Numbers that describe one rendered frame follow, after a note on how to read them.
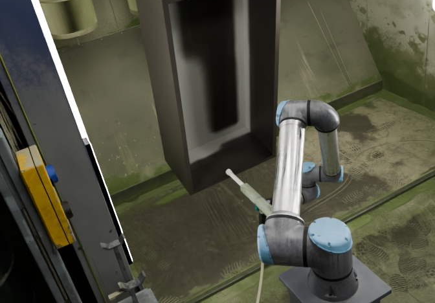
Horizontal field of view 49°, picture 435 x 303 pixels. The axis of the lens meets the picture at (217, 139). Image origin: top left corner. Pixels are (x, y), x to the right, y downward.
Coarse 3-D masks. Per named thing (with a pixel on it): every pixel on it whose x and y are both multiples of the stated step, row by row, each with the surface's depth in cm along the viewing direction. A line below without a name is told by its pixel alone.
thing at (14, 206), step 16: (0, 128) 113; (0, 144) 110; (0, 160) 113; (0, 176) 113; (16, 176) 115; (16, 192) 118; (16, 208) 118; (32, 208) 120; (32, 224) 123; (32, 240) 124; (48, 240) 126; (48, 256) 130; (48, 272) 130; (64, 272) 132; (64, 288) 136
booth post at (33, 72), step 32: (0, 0) 143; (0, 32) 146; (32, 32) 151; (0, 64) 150; (32, 64) 155; (32, 96) 159; (64, 96) 164; (32, 128) 163; (64, 128) 168; (64, 160) 173; (64, 192) 178; (96, 192) 185; (96, 224) 190; (96, 256) 197; (96, 288) 203
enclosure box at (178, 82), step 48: (144, 0) 215; (192, 0) 243; (240, 0) 257; (144, 48) 244; (192, 48) 259; (240, 48) 277; (192, 96) 279; (240, 96) 299; (192, 144) 302; (240, 144) 304; (192, 192) 274
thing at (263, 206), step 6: (228, 174) 272; (234, 180) 266; (240, 180) 264; (240, 186) 258; (246, 186) 256; (246, 192) 254; (252, 192) 251; (252, 198) 248; (258, 198) 247; (258, 204) 244; (264, 204) 242; (258, 210) 248; (264, 210) 240; (270, 210) 237; (264, 216) 248; (264, 222) 250
